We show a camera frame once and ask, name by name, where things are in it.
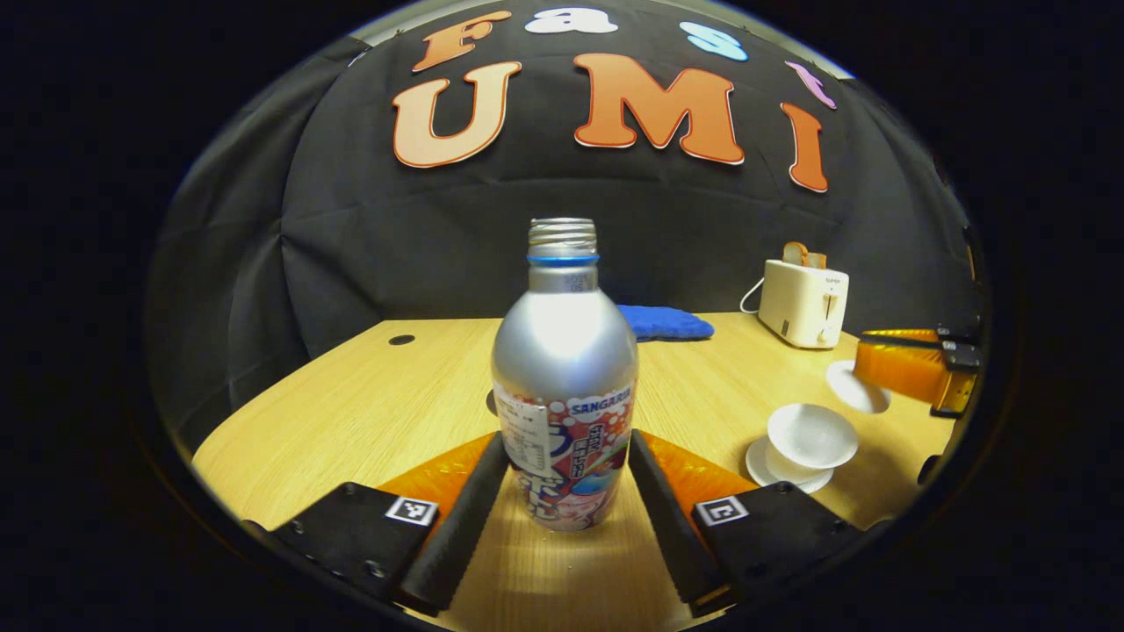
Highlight black backdrop cloth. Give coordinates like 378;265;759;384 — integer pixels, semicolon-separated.
145;0;984;453

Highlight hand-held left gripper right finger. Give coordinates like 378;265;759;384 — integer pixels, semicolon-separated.
625;428;892;618

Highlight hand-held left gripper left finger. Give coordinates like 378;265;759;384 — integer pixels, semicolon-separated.
241;430;512;617

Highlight white saucer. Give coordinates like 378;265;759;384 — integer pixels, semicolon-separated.
746;436;835;494

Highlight white teacup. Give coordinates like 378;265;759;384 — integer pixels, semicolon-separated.
766;403;860;482

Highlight white teacup lid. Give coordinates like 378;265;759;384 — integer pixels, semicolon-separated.
825;360;892;415

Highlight blue folded cloth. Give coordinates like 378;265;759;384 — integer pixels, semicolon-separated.
616;305;716;343

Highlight white toaster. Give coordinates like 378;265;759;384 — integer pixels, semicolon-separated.
757;258;851;350

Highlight silver water bottle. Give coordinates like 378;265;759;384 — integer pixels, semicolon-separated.
490;218;640;533

